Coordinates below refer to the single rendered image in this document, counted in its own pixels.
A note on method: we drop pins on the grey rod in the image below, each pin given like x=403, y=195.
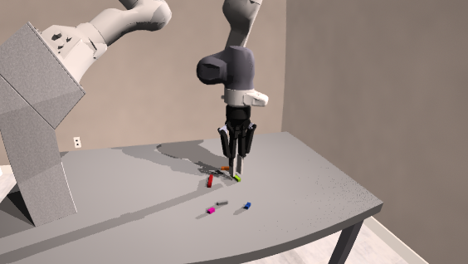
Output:
x=223, y=202

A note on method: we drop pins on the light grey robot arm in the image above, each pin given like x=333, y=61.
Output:
x=78, y=47

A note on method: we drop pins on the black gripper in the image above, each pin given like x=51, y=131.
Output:
x=239, y=126

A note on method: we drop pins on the red rod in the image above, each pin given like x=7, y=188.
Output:
x=210, y=181

